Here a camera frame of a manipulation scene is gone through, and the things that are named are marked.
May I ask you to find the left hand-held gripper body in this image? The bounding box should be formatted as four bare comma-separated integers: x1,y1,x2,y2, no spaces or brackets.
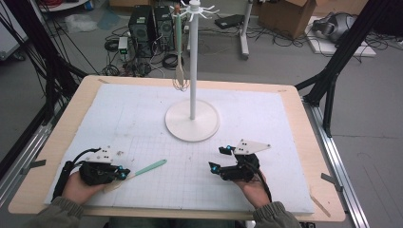
78,145,120,187

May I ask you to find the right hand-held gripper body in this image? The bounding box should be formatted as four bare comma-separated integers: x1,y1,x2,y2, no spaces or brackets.
221,138,272,183

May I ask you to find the small green-handled beige spatula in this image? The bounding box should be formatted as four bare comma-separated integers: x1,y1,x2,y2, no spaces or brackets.
103,159,168,194

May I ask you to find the white utensil rack stand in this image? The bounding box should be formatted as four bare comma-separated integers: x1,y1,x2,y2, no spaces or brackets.
164,0,221,143

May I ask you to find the wire whisk with wooden handle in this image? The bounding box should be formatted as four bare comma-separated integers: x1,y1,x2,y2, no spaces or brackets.
172,3,191,93

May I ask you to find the person's right hand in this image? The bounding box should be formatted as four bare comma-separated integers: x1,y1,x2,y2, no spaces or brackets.
234,177,272,209

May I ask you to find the person's left hand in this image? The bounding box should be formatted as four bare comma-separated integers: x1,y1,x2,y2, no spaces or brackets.
61,171,107,205

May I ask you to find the white foam mat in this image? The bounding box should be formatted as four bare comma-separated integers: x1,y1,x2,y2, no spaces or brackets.
44,83,316,215

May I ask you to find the thin wooden stick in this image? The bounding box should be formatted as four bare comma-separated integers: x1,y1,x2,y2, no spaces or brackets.
308,193,332,219

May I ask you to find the white stand leg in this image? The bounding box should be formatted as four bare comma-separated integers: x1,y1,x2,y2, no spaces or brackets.
185,23,192,53
239,0,255,61

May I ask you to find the small white electronic box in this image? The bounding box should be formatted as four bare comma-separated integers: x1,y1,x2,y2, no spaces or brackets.
117,36,129,55

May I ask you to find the black flat device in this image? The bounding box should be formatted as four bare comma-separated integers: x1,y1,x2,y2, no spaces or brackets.
214,13,245,30

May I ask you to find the black computer tower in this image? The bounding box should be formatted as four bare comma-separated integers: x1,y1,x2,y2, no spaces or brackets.
153,5,177,52
127,4,156,59

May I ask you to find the white board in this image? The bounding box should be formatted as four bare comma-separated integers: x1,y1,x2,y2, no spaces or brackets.
304,15,377,58

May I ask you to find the open cardboard box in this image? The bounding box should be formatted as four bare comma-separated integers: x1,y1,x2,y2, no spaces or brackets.
258,0,317,40

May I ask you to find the clear plastic bag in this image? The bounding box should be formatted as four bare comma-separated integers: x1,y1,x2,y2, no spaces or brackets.
65,12,99,34

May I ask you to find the white cabinet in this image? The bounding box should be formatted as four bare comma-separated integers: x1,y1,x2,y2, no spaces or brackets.
0,6,29,61

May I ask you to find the grey and black headset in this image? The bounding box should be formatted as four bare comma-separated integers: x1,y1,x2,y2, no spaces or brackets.
312,12,357,44

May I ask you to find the round white table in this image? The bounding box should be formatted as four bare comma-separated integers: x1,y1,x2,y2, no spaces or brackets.
37,0,89,13

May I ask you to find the brown cardboard box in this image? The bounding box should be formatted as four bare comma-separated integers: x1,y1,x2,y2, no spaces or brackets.
312,0,370,17

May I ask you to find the right hand-held gripper cable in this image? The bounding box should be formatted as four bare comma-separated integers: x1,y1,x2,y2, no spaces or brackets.
250,161,274,203

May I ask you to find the hand-held gripper cable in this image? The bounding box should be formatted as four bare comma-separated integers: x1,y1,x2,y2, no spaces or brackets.
250,161,274,203
51,146,103,202

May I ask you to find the left hand-held gripper cable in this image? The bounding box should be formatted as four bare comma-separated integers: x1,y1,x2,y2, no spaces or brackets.
51,146,103,202

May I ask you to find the grey metal bracket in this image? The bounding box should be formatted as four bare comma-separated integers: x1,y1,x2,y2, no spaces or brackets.
20,159,47,176
320,172,344,193

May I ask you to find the aluminium rail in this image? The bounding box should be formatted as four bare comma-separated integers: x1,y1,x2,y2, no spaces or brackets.
0,104,53,207
302,101,370,228

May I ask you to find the black cable coil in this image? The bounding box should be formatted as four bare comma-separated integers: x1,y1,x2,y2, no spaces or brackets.
162,53,185,71
102,65,121,77

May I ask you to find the black metal frame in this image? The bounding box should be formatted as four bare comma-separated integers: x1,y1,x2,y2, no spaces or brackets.
0,0,89,180
294,0,403,138

